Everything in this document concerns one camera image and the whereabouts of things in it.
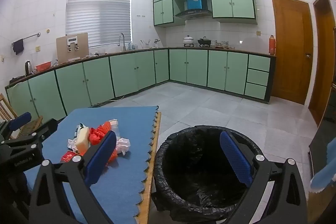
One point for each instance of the white tissue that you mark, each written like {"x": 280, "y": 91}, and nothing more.
{"x": 123, "y": 144}

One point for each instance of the blue cloth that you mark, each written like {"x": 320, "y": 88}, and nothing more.
{"x": 325, "y": 174}

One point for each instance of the green base cabinets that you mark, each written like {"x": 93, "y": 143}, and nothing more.
{"x": 197, "y": 66}

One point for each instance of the yellow sponge block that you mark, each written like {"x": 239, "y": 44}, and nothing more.
{"x": 82, "y": 141}

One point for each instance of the crushed green white carton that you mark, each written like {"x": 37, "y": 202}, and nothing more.
{"x": 78, "y": 130}

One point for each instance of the white device on cardboard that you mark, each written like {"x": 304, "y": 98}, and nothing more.
{"x": 73, "y": 41}

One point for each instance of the steel electric kettle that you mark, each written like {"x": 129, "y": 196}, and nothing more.
{"x": 29, "y": 67}

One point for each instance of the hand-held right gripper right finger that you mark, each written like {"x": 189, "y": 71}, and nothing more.
{"x": 235, "y": 158}

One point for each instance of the steel faucet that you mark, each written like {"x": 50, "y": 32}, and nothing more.
{"x": 122, "y": 37}

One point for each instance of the red plastic bag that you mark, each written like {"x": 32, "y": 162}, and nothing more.
{"x": 98, "y": 132}

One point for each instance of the steel towel rail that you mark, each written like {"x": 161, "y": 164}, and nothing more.
{"x": 31, "y": 35}

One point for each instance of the black wok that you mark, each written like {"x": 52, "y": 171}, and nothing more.
{"x": 204, "y": 42}

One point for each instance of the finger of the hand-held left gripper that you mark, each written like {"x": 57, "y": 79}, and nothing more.
{"x": 21, "y": 120}
{"x": 44, "y": 129}

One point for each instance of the utensil holder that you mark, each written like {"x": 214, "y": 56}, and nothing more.
{"x": 145, "y": 45}

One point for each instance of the red basin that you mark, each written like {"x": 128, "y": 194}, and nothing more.
{"x": 43, "y": 66}

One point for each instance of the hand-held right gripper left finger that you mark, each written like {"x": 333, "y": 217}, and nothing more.
{"x": 101, "y": 158}

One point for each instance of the black cabinet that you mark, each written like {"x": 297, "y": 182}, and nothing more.
{"x": 321, "y": 145}

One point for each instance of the crumpled white wrapper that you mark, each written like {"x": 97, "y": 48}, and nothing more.
{"x": 71, "y": 144}

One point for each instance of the dark hanging towel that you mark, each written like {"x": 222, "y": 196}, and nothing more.
{"x": 18, "y": 47}

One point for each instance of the black lined trash bin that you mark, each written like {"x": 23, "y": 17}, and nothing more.
{"x": 199, "y": 161}

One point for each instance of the red flat wrapper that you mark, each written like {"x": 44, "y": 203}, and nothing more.
{"x": 67, "y": 157}

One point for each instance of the wooden chair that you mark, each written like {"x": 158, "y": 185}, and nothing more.
{"x": 5, "y": 108}

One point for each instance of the white window blind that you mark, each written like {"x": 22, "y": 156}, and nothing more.
{"x": 97, "y": 16}

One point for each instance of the glass jar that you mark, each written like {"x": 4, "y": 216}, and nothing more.
{"x": 224, "y": 44}
{"x": 214, "y": 44}

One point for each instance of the blue box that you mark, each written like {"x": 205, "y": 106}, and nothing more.
{"x": 194, "y": 2}

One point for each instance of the red thermos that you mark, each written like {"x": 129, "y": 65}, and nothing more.
{"x": 272, "y": 45}

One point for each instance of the blue table mat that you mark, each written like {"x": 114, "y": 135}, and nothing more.
{"x": 131, "y": 121}

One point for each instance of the steel range hood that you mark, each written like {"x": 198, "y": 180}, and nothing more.
{"x": 193, "y": 14}

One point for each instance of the white cooking pot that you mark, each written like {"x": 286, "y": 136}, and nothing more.
{"x": 188, "y": 40}

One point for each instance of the wooden door frame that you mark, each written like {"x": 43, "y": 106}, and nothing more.
{"x": 321, "y": 56}

